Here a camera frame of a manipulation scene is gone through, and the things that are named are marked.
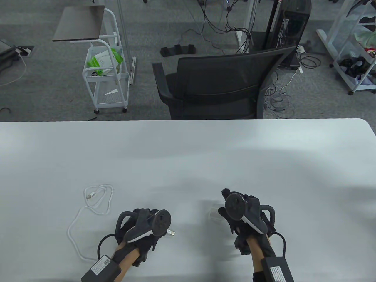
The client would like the black metal frame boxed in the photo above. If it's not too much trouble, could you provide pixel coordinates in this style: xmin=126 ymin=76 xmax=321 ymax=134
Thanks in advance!
xmin=0 ymin=40 xmax=21 ymax=72

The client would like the white charger head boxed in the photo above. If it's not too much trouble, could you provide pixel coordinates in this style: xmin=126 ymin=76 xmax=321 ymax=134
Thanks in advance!
xmin=207 ymin=203 xmax=224 ymax=224

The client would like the black gear on rack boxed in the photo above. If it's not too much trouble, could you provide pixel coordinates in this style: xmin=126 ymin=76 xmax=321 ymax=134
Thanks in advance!
xmin=338 ymin=57 xmax=373 ymax=80

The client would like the dark brown board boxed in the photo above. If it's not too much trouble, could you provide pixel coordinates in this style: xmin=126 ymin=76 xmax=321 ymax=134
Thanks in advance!
xmin=52 ymin=5 xmax=105 ymax=42

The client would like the person's right hand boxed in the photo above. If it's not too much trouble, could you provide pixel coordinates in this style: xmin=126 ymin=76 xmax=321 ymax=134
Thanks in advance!
xmin=218 ymin=188 xmax=276 ymax=255

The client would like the person's right forearm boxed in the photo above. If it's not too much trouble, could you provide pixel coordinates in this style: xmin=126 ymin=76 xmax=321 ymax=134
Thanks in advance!
xmin=245 ymin=235 xmax=276 ymax=282

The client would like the long white floor cable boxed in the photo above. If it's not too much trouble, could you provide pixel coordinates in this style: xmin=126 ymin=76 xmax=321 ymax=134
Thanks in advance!
xmin=0 ymin=48 xmax=27 ymax=86

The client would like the black left wrist box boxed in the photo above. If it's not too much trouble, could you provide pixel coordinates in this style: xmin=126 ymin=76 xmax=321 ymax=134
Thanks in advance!
xmin=81 ymin=255 xmax=121 ymax=282

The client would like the white metal desk leg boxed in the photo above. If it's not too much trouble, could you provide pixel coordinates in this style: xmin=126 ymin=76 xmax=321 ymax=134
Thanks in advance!
xmin=235 ymin=0 xmax=260 ymax=55

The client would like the black wrist box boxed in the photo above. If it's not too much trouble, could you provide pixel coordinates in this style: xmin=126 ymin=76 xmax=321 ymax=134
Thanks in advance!
xmin=81 ymin=255 xmax=121 ymax=282
xmin=261 ymin=256 xmax=295 ymax=282

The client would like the white metal rack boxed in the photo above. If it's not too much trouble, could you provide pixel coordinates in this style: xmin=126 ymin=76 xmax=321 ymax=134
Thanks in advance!
xmin=316 ymin=0 xmax=376 ymax=96

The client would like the person's left hand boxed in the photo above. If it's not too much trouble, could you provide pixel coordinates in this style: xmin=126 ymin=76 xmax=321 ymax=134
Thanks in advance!
xmin=117 ymin=208 xmax=174 ymax=266

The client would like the dark grey left hand controller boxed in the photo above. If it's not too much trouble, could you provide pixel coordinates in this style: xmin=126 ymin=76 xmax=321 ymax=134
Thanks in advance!
xmin=115 ymin=209 xmax=172 ymax=244

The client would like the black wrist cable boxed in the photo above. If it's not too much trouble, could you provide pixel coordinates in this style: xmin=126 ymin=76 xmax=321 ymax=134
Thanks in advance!
xmin=97 ymin=234 xmax=116 ymax=259
xmin=272 ymin=231 xmax=287 ymax=259

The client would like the tangle of thin floor cables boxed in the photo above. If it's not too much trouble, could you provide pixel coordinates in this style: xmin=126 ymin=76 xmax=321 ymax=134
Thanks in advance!
xmin=264 ymin=69 xmax=296 ymax=118

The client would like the white USB cable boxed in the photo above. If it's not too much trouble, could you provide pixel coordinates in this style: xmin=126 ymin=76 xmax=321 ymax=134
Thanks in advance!
xmin=67 ymin=184 xmax=176 ymax=261

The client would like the floor socket box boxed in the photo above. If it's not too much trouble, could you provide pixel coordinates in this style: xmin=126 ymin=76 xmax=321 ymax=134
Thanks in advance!
xmin=15 ymin=46 xmax=35 ymax=58

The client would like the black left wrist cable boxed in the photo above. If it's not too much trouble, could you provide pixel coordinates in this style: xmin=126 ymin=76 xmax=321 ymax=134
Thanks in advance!
xmin=97 ymin=234 xmax=116 ymax=259

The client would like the black slotted floor stand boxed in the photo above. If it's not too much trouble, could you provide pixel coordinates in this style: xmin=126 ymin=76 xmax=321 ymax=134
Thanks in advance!
xmin=160 ymin=44 xmax=196 ymax=57

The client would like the dark grey right hand controller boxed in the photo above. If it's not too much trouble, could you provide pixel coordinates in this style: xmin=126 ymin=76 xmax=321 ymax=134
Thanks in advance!
xmin=225 ymin=192 xmax=276 ymax=235

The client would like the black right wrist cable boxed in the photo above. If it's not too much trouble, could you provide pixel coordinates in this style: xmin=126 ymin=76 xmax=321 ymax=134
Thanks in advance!
xmin=272 ymin=231 xmax=287 ymax=259

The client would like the black right wrist box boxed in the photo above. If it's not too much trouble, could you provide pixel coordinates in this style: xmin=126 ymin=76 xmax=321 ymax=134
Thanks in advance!
xmin=261 ymin=256 xmax=295 ymax=282

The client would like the black hanging cable bundle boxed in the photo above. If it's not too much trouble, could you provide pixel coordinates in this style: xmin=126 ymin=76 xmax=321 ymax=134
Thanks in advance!
xmin=200 ymin=0 xmax=253 ymax=38

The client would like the dark grey hand controller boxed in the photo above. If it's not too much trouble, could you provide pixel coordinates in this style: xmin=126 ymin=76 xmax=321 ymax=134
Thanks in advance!
xmin=115 ymin=209 xmax=172 ymax=244
xmin=225 ymin=192 xmax=276 ymax=235

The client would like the black mesh office chair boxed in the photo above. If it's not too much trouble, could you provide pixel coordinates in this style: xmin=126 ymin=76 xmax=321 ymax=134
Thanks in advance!
xmin=152 ymin=46 xmax=296 ymax=120

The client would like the black computer tower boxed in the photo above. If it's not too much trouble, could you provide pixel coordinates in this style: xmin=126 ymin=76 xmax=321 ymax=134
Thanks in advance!
xmin=261 ymin=0 xmax=312 ymax=69

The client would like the coiled black floor cable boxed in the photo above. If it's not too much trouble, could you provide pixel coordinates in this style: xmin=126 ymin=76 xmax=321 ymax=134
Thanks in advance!
xmin=299 ymin=54 xmax=321 ymax=69

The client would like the person's left forearm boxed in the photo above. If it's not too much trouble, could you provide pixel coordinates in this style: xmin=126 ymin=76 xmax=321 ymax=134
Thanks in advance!
xmin=113 ymin=242 xmax=140 ymax=282

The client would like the white wire rolling cart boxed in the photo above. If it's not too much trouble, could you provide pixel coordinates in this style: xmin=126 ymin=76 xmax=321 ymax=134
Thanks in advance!
xmin=82 ymin=7 xmax=130 ymax=114

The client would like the green and white package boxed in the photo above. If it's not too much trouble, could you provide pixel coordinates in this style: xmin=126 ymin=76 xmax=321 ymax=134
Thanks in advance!
xmin=87 ymin=47 xmax=123 ymax=76

